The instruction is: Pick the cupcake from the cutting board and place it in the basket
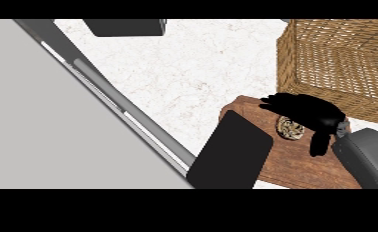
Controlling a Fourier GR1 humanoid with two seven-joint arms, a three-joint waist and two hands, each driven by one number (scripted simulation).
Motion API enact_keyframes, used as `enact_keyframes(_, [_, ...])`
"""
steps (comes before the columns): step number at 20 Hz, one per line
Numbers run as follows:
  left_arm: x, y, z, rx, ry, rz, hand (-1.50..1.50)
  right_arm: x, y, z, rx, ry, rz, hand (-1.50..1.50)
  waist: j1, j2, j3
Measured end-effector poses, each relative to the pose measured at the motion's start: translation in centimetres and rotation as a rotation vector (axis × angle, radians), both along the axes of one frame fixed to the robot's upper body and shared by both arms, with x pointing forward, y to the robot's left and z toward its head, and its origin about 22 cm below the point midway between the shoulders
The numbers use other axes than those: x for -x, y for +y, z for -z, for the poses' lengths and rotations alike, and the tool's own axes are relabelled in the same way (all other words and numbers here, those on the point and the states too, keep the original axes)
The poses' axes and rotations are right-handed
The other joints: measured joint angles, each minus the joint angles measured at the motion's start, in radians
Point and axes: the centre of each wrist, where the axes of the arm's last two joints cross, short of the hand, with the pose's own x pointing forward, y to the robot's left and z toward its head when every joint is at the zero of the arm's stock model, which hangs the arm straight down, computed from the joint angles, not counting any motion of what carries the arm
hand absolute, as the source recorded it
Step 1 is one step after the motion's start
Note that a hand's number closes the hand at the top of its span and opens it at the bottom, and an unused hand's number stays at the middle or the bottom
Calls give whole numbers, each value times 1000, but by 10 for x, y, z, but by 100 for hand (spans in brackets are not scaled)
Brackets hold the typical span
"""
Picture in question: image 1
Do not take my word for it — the brown wicker basket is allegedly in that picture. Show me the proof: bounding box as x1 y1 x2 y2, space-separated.
275 18 378 125

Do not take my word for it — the brown wooden cutting board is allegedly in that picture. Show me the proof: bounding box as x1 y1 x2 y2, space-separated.
218 95 364 190

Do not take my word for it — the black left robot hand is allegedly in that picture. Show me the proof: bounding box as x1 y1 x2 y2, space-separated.
185 109 275 190

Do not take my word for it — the grey door handle bar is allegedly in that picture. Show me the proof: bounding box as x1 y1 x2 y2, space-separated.
71 58 198 171

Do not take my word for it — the chocolate cupcake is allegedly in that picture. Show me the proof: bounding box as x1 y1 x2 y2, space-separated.
275 115 308 142

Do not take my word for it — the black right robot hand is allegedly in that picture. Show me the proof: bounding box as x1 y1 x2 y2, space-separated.
259 92 348 158

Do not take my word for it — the large flat grey door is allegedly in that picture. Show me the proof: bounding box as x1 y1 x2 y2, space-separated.
0 18 198 190

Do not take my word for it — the dark grey appliance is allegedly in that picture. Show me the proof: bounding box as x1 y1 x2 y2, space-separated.
82 18 169 38

